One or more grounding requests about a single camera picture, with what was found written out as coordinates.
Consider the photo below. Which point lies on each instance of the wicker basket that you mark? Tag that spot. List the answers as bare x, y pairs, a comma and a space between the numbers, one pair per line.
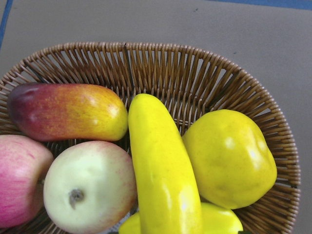
190, 82

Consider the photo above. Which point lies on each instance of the yellow lemon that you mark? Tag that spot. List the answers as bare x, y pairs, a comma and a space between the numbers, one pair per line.
232, 162

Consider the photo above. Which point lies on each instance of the dark red mango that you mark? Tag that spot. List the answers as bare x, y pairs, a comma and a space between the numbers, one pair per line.
52, 112

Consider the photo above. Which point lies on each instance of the yellow starfruit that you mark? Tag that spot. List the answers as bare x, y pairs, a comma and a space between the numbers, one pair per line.
216, 220

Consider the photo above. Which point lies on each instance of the pink green apple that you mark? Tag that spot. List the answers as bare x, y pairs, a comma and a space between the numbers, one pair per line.
23, 164

